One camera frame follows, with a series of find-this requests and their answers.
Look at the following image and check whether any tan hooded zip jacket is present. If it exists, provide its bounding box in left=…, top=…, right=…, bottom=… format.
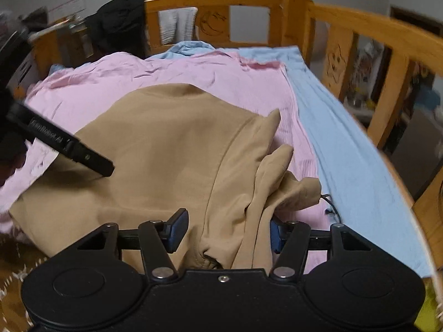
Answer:
left=10, top=84, right=321, bottom=269

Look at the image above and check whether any light blue bed sheet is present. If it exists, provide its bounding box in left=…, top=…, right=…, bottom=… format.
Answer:
left=40, top=41, right=432, bottom=277

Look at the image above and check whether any brown PF patterned blanket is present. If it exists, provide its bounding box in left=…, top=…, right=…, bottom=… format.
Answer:
left=0, top=235, right=47, bottom=332

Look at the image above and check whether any pink shirt on bed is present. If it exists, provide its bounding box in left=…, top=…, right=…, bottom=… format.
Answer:
left=1, top=50, right=330, bottom=271

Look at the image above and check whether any white grey knit cloth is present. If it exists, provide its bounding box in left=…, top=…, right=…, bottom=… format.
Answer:
left=158, top=7, right=198, bottom=45

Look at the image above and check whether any dark framed portrait picture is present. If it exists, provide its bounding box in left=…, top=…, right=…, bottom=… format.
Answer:
left=390, top=6, right=442, bottom=37

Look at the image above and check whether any black coat on rail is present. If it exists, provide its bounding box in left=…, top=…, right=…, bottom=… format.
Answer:
left=85, top=0, right=147, bottom=59

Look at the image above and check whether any wooden bed frame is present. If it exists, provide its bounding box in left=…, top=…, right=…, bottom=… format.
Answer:
left=29, top=0, right=443, bottom=329

